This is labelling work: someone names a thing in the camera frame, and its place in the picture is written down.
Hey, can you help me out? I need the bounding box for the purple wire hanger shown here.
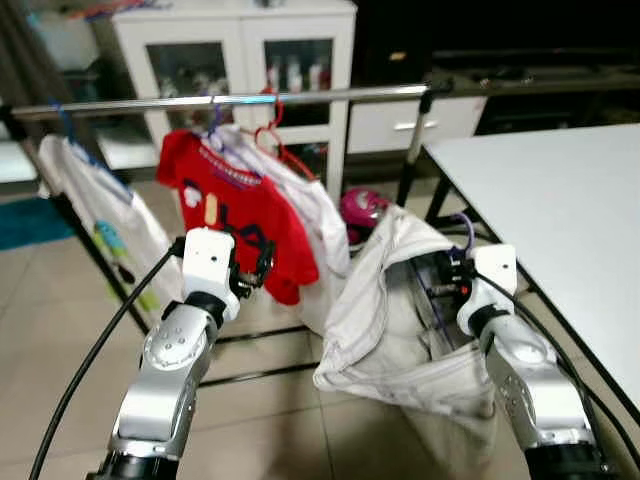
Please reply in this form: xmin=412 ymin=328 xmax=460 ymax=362
xmin=420 ymin=210 xmax=479 ymax=336

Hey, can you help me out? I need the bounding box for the cream garment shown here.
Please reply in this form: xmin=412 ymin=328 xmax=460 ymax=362
xmin=312 ymin=205 xmax=501 ymax=441

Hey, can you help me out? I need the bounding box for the red hanger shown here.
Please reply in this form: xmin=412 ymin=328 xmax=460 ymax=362
xmin=252 ymin=90 xmax=316 ymax=181

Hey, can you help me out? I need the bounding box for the blue hanger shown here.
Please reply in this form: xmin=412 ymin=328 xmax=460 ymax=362
xmin=50 ymin=100 xmax=131 ymax=191
xmin=195 ymin=95 xmax=261 ymax=186

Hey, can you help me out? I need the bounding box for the plain white shirt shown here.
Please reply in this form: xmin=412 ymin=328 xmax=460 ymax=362
xmin=215 ymin=125 xmax=351 ymax=336

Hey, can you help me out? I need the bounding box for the red printed t-shirt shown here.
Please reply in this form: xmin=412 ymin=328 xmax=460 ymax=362
xmin=155 ymin=128 xmax=321 ymax=306

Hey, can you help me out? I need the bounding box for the white table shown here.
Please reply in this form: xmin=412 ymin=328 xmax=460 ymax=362
xmin=425 ymin=122 xmax=640 ymax=421

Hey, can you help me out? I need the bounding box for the white drawer unit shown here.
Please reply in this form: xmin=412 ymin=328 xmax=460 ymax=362
xmin=348 ymin=95 xmax=488 ymax=156

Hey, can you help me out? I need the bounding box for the white printed t-shirt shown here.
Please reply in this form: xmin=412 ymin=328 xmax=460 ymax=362
xmin=38 ymin=135 xmax=186 ymax=311

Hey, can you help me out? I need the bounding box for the chrome clothes rack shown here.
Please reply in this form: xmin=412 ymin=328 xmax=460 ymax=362
xmin=0 ymin=82 xmax=446 ymax=391

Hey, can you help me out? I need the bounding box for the teal floor rug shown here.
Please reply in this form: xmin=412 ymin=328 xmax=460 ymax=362
xmin=0 ymin=195 xmax=76 ymax=251

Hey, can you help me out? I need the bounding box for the white glass-door cabinet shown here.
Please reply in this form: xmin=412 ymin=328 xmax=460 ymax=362
xmin=110 ymin=0 xmax=358 ymax=196

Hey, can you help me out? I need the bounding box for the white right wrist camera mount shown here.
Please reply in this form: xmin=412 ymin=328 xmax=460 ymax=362
xmin=472 ymin=245 xmax=519 ymax=311

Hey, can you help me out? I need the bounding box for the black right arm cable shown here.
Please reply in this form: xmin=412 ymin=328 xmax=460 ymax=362
xmin=495 ymin=270 xmax=640 ymax=466

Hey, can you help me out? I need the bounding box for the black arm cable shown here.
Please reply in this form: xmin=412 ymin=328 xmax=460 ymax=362
xmin=28 ymin=240 xmax=191 ymax=480
xmin=495 ymin=270 xmax=640 ymax=466

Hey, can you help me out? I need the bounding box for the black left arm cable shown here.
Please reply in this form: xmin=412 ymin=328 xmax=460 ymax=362
xmin=28 ymin=240 xmax=191 ymax=480

